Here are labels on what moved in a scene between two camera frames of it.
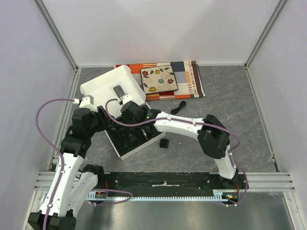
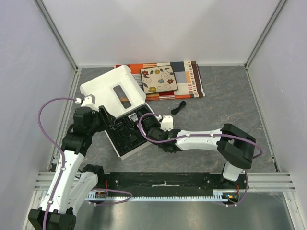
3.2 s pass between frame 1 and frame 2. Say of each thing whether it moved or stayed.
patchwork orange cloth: stayed
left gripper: stayed
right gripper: moved
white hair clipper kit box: stayed
